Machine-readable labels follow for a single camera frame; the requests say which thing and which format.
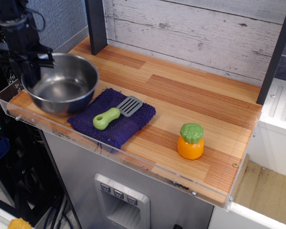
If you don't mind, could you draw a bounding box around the silver toy fridge cabinet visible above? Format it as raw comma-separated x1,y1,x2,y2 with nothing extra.
44,133,213,229

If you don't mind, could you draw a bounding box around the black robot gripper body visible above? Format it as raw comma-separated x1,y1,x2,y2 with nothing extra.
0,19,55,68

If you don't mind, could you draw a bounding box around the dark grey left post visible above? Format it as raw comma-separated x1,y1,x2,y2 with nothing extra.
85,0,107,55

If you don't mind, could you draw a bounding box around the blue fabric panel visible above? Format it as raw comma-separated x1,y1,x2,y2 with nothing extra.
27,0,89,53

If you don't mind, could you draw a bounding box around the yellow object bottom left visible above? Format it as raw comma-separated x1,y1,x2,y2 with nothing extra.
7,218,32,229

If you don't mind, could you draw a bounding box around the green handled grey toy spatula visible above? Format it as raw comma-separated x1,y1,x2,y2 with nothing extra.
93,96,143,130

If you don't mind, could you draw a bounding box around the grey water dispenser panel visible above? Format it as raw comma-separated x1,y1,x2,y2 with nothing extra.
94,173,151,229

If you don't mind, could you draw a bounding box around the dark grey right post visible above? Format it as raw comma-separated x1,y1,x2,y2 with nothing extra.
256,16,286,105

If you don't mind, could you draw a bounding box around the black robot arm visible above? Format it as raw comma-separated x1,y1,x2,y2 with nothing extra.
0,0,55,88

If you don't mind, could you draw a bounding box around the white toy sink unit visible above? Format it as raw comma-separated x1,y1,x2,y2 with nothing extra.
209,79,286,229

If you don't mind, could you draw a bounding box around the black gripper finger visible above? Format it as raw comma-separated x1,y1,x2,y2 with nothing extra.
10,61,22,81
21,61,41,88

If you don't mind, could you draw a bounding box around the orange toy carrot green top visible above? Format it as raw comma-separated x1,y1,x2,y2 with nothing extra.
177,123,204,160

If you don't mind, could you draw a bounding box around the clear acrylic table guard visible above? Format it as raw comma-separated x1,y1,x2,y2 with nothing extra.
0,75,262,209

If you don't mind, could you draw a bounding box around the stainless steel bowl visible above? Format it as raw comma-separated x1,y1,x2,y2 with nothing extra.
21,53,99,116

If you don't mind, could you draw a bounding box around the dark grey post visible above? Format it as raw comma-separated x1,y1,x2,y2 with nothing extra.
256,16,286,105
85,0,107,55

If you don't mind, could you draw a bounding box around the purple towel cloth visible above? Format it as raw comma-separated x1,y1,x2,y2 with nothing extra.
67,88,156,149

